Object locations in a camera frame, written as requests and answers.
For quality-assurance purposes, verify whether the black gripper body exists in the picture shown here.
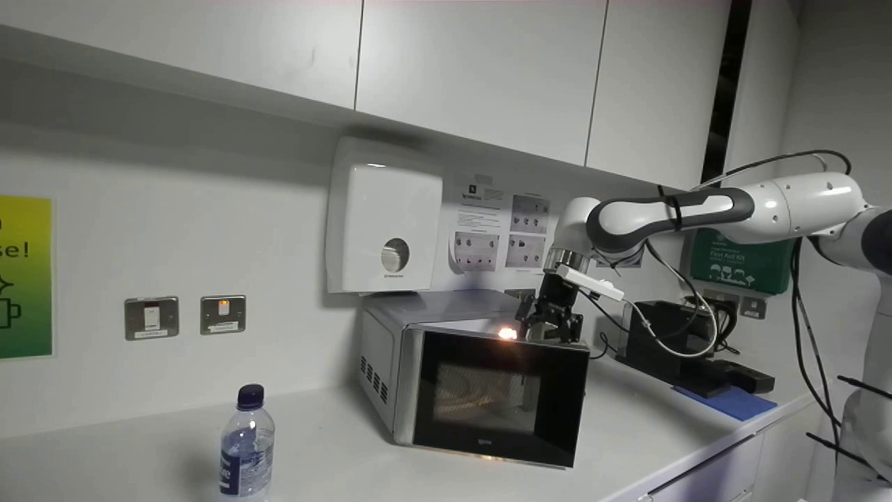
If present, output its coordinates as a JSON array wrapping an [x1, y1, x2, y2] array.
[[533, 271, 586, 327]]

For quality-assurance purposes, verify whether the silver microwave body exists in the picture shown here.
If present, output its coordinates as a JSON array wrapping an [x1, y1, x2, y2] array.
[[355, 288, 560, 446]]

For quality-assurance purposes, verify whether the black coffee machine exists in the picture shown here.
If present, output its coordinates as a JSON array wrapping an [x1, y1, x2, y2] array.
[[621, 298, 779, 398]]

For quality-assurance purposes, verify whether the blue mat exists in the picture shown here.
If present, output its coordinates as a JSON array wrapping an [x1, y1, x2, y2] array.
[[673, 379, 781, 423]]

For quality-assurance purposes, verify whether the green sign white text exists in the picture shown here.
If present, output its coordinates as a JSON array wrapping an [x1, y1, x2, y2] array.
[[680, 225, 799, 298]]

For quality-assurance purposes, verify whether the white paper towel dispenser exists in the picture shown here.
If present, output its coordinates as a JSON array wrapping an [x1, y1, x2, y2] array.
[[323, 137, 447, 298]]

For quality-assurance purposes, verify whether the white base cabinet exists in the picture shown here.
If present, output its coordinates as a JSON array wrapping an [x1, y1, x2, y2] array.
[[602, 393, 845, 502]]

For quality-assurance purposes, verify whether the black vertical strip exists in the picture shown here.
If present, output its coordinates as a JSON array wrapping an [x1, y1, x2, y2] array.
[[699, 0, 758, 185]]

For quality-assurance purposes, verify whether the clear water bottle blue cap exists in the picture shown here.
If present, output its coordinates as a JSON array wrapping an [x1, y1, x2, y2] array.
[[217, 382, 278, 502]]

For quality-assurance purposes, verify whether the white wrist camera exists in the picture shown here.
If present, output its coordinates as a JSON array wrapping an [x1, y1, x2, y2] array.
[[556, 263, 627, 302]]

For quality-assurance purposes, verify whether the silver wall switch plate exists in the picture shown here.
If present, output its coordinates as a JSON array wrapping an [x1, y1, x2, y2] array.
[[737, 294, 769, 320], [199, 294, 252, 337], [122, 294, 181, 342]]

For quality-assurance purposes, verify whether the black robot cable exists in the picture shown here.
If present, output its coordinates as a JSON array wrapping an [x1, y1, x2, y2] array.
[[574, 147, 892, 469]]

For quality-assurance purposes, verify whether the white wall cabinet row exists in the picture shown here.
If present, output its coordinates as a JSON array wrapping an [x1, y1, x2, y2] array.
[[0, 0, 748, 189]]

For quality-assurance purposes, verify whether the yellow green wall poster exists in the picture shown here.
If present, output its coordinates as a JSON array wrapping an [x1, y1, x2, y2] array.
[[0, 193, 57, 363]]

